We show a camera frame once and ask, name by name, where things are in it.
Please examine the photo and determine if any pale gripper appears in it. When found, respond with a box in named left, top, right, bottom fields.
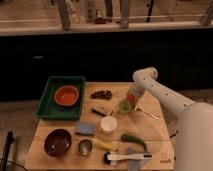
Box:
left=126, top=83, right=144, bottom=106

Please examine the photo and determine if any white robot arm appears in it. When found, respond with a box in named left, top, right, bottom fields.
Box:
left=130, top=67, right=213, bottom=171

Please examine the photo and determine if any green plastic cup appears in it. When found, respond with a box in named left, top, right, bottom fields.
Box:
left=119, top=100, right=131, bottom=115

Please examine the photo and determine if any white paper cup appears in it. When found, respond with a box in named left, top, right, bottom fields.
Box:
left=99, top=116, right=117, bottom=134

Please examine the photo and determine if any small metal cup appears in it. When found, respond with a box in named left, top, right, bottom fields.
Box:
left=77, top=139, right=93, bottom=156

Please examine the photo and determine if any dark grape bunch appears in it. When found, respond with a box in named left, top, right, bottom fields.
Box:
left=90, top=90, right=112, bottom=100

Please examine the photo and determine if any black and white eraser block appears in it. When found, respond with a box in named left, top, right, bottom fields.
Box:
left=91, top=107, right=111, bottom=117

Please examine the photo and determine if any green chili pepper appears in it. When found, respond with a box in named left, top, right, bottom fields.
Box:
left=121, top=134, right=147, bottom=152

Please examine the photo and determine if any blue sponge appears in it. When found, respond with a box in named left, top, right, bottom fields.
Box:
left=75, top=122, right=96, bottom=136

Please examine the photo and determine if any yellow banana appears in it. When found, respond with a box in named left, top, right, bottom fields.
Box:
left=92, top=138, right=117, bottom=151

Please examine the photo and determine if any orange bowl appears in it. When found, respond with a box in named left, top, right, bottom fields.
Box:
left=54, top=85, right=79, bottom=107

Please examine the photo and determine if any green plastic tray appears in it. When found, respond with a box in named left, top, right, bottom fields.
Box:
left=36, top=76, right=85, bottom=120

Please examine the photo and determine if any grey cloth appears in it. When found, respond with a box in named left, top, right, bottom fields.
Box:
left=124, top=146, right=152, bottom=171

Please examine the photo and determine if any dark brown bowl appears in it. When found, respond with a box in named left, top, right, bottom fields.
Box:
left=44, top=129, right=72, bottom=157

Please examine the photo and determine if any black stand left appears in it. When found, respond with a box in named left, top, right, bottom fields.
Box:
left=0, top=131, right=14, bottom=171

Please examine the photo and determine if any white handled brush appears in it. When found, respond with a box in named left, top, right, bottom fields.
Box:
left=103, top=152, right=152, bottom=165

